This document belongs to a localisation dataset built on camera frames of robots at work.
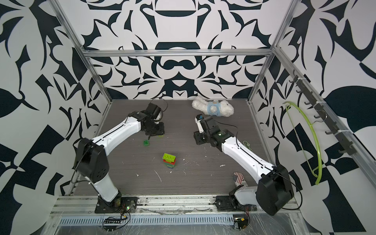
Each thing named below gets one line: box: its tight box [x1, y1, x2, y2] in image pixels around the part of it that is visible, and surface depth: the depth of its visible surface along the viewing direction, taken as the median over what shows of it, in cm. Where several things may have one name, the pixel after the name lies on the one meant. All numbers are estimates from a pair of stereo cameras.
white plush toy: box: [191, 96, 235, 118], surface depth 107 cm
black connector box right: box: [233, 214, 249, 230], surface depth 73 cm
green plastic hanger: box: [282, 101, 323, 185], surface depth 62 cm
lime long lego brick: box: [162, 152, 177, 164], surface depth 79 cm
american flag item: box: [232, 171, 246, 187], surface depth 82 cm
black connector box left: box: [104, 218, 122, 224], surface depth 74 cm
